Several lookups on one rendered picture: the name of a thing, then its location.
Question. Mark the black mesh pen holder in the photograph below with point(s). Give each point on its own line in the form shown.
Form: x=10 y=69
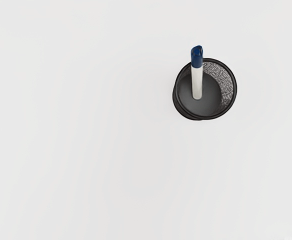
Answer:
x=211 y=102

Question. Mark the white pen with blue cap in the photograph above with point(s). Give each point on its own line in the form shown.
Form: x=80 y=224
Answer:
x=196 y=77

